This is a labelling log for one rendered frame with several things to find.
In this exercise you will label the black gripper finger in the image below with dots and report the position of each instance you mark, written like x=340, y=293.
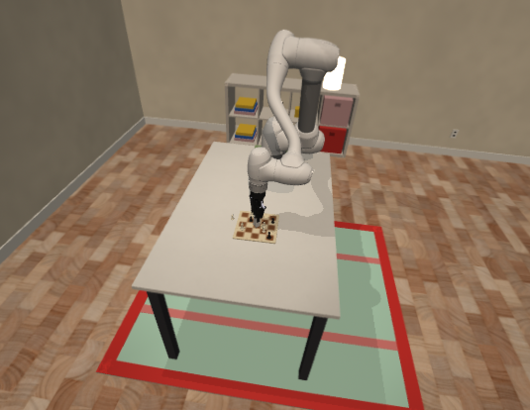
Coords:
x=253, y=206
x=259, y=213

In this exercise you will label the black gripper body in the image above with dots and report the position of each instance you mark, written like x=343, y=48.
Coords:
x=258, y=197

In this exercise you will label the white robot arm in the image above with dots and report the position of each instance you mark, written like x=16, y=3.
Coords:
x=280, y=157

